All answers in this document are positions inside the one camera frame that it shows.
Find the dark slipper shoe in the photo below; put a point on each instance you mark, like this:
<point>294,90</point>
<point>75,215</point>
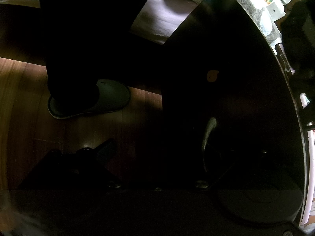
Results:
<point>106,96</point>

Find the lavender bed sheet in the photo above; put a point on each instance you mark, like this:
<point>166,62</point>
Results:
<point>158,19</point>

